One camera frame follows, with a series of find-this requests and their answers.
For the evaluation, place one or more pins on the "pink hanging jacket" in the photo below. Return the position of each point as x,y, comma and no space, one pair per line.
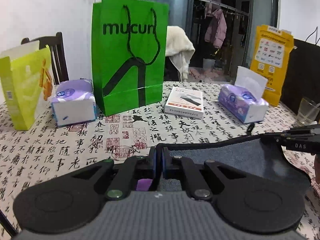
216,31

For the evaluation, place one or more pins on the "yellow printed paper bag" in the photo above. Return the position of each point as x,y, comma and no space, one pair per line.
272,50

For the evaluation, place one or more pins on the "yellow-green paper bag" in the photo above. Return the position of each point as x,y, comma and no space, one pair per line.
27,81

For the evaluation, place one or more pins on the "dark wooden chair left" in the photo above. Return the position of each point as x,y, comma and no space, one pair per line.
55,44

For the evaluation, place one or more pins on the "black paper bag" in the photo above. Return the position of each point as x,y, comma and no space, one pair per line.
302,76

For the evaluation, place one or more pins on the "green mucun paper bag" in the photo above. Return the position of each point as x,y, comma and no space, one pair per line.
128,44

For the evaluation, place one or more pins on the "cream garment on chair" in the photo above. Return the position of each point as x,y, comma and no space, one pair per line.
180,50

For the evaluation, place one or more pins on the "white product box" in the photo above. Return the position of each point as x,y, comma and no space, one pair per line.
185,102

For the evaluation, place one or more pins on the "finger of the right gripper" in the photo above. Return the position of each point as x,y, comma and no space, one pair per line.
309,134

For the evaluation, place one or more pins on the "calligraphy print tablecloth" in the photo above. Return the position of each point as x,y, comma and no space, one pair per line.
45,151

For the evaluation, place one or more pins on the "grey microfibre towel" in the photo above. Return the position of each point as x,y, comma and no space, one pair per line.
253,155

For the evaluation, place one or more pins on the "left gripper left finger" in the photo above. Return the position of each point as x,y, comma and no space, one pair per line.
73,200

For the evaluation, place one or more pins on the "purple tissue pack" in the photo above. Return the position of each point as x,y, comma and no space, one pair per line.
74,102
244,98

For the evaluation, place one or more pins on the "clear drinking glass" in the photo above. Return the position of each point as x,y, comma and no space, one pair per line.
307,112

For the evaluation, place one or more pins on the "black sliding glass door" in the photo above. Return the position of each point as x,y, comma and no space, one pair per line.
242,17

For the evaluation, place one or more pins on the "purple tissue pack left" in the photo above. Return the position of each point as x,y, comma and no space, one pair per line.
74,102

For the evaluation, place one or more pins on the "purple tissue pack right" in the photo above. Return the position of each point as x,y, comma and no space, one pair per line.
244,98

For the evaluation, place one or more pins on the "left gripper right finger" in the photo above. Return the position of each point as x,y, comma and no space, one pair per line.
245,201

